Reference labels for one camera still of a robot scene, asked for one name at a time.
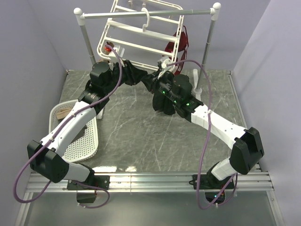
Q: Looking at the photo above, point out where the black striped underwear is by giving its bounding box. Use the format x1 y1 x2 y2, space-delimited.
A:
152 91 175 115

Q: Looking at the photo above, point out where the white drying rack stand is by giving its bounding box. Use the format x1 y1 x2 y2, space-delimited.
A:
73 1 222 119

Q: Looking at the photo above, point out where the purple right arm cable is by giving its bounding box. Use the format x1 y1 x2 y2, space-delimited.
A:
166 60 238 210

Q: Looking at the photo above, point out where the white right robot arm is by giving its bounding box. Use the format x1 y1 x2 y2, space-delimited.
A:
142 72 264 189

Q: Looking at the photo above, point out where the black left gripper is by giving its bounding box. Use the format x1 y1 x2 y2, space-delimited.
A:
104 58 148 93

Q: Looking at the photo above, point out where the dark grey garment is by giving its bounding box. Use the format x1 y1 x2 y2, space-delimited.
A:
75 125 87 140

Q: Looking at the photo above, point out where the white perforated basket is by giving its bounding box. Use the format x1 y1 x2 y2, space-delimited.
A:
48 99 98 162

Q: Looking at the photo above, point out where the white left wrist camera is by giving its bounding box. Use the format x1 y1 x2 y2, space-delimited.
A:
108 45 125 58

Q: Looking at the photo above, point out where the aluminium mounting rail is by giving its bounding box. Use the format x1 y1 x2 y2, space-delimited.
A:
25 171 274 193

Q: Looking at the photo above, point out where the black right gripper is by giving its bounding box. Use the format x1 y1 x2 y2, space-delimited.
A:
141 70 180 105

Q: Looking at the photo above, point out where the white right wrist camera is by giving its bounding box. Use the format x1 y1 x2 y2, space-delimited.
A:
158 56 175 79

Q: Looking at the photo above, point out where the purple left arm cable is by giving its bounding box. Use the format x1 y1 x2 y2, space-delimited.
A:
13 46 123 209

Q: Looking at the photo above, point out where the beige brown sock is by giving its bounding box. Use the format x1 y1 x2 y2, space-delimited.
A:
99 42 114 63

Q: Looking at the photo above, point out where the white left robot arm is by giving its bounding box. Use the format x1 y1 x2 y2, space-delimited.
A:
27 60 148 189

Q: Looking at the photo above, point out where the beige garment in basket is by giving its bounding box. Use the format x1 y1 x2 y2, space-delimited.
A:
55 108 71 120

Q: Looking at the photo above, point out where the white clip hanger frame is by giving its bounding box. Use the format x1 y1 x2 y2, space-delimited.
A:
97 15 184 70

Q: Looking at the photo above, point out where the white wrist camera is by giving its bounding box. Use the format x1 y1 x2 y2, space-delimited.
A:
158 56 175 79
108 45 125 58

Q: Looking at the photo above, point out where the red lace bra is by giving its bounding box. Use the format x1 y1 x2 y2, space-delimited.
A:
165 26 189 75

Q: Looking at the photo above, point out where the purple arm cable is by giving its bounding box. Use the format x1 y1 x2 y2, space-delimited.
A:
166 60 238 210
13 46 123 209

